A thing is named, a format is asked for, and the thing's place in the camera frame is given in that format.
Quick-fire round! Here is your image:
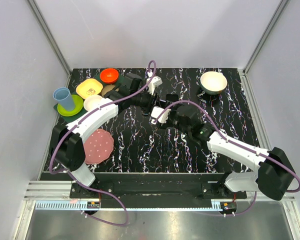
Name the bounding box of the black phone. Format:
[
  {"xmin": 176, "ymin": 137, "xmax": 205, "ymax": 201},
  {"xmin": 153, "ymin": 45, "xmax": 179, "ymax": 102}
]
[{"xmin": 142, "ymin": 109, "xmax": 150, "ymax": 116}]

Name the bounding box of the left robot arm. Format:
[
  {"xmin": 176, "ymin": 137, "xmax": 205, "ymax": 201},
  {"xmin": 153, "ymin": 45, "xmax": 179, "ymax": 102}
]
[{"xmin": 49, "ymin": 73, "xmax": 162, "ymax": 198}]

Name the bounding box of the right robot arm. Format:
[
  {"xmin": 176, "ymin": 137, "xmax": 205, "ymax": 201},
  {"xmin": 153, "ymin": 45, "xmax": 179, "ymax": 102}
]
[{"xmin": 151, "ymin": 100, "xmax": 298, "ymax": 201}]

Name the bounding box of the bronze metal bowl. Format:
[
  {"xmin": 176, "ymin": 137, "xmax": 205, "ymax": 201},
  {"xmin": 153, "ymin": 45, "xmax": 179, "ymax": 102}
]
[{"xmin": 101, "ymin": 84, "xmax": 116, "ymax": 97}]

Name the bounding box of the red bowl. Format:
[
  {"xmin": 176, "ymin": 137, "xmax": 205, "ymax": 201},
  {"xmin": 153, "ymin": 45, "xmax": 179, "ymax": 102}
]
[{"xmin": 99, "ymin": 68, "xmax": 119, "ymax": 85}]

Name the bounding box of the large white bowl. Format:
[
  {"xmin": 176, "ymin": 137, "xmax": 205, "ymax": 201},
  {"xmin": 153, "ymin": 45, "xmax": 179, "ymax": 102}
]
[{"xmin": 200, "ymin": 71, "xmax": 228, "ymax": 95}]

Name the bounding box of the small white bowl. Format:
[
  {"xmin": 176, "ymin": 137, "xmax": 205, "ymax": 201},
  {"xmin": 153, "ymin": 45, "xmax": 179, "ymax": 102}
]
[{"xmin": 83, "ymin": 95, "xmax": 103, "ymax": 112}]

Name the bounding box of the yellow square plate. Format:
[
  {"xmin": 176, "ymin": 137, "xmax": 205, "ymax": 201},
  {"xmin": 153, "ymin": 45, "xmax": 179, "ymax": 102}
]
[{"xmin": 75, "ymin": 78, "xmax": 103, "ymax": 100}]

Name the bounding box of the pink dotted plate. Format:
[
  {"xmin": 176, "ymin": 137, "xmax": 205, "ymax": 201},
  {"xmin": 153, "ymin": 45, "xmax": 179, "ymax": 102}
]
[{"xmin": 83, "ymin": 128, "xmax": 114, "ymax": 165}]

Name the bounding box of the lime green plate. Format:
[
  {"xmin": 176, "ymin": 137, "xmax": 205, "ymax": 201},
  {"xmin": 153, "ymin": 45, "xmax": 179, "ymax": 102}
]
[{"xmin": 57, "ymin": 94, "xmax": 84, "ymax": 117}]

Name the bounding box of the blue cup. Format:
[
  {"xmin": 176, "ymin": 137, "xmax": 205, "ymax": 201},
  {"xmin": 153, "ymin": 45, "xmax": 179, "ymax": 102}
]
[{"xmin": 52, "ymin": 87, "xmax": 75, "ymax": 112}]

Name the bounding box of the dark green mat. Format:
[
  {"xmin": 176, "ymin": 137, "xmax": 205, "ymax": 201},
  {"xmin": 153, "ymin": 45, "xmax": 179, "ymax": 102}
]
[{"xmin": 52, "ymin": 73, "xmax": 141, "ymax": 123}]

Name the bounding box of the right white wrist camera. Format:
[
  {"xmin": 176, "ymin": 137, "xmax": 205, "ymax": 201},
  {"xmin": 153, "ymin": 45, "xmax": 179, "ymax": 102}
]
[{"xmin": 150, "ymin": 106, "xmax": 171, "ymax": 125}]

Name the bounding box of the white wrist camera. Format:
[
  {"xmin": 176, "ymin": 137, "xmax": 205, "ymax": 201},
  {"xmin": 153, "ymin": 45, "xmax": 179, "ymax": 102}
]
[
  {"xmin": 150, "ymin": 106, "xmax": 171, "ymax": 125},
  {"xmin": 146, "ymin": 76, "xmax": 163, "ymax": 95}
]

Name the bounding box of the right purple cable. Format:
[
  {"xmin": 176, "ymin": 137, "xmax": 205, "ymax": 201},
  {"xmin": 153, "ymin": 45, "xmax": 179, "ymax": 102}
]
[{"xmin": 151, "ymin": 100, "xmax": 300, "ymax": 193}]

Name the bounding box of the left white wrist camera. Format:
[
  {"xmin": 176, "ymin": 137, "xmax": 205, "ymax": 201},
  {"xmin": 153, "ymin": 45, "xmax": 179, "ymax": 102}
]
[{"xmin": 146, "ymin": 76, "xmax": 163, "ymax": 95}]

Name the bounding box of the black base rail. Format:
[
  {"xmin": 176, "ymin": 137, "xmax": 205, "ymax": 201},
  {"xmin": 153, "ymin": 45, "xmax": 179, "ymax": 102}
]
[{"xmin": 69, "ymin": 172, "xmax": 247, "ymax": 209}]

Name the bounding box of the left aluminium frame post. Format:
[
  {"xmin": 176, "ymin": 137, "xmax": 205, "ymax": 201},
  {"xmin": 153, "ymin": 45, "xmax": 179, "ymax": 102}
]
[{"xmin": 26, "ymin": 0, "xmax": 72, "ymax": 76}]

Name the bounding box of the aluminium frame post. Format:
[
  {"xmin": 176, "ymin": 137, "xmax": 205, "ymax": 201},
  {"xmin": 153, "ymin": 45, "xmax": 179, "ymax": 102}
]
[
  {"xmin": 26, "ymin": 0, "xmax": 72, "ymax": 76},
  {"xmin": 242, "ymin": 0, "xmax": 290, "ymax": 75}
]

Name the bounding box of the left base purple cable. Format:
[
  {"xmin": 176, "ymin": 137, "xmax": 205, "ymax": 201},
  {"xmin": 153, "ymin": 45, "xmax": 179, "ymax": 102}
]
[{"xmin": 74, "ymin": 179, "xmax": 131, "ymax": 227}]

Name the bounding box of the right aluminium frame post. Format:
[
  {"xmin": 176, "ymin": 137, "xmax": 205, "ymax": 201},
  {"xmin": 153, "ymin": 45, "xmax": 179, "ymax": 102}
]
[{"xmin": 242, "ymin": 0, "xmax": 290, "ymax": 75}]

